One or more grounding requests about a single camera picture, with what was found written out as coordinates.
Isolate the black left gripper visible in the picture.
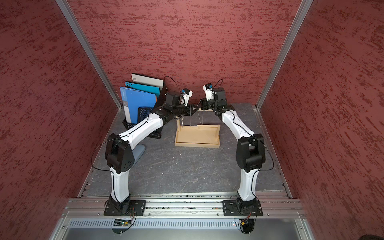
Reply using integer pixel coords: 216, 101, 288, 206
172, 102, 199, 117

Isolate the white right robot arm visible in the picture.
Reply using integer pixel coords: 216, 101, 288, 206
200, 84, 266, 214

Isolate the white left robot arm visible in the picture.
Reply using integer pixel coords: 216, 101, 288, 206
105, 89, 198, 215

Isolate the wooden jewelry display stand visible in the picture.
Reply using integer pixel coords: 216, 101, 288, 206
175, 118, 221, 148

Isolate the teal folder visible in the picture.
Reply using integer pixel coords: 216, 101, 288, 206
125, 82, 160, 97

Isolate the black mesh file holder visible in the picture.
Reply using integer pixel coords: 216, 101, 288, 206
123, 89, 167, 130

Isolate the blue folder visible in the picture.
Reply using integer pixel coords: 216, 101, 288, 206
120, 87, 157, 124

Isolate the white grey folder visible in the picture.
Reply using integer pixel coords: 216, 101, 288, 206
132, 73, 164, 91

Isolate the grey oval case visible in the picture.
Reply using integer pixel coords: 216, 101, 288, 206
133, 144, 146, 166

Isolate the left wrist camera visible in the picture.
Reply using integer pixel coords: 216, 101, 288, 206
182, 89, 193, 106

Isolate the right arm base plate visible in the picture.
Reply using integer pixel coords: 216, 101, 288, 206
222, 198, 263, 217

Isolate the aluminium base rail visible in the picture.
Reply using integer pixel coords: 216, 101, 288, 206
51, 191, 314, 240

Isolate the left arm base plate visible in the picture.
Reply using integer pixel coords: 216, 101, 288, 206
104, 200, 147, 217

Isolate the right aluminium corner post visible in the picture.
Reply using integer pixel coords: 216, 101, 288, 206
255, 0, 314, 110

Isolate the aluminium corner post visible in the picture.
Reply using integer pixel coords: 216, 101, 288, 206
255, 0, 314, 110
55, 0, 123, 110

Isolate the left aluminium corner post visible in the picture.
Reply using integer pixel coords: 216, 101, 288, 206
55, 0, 123, 110

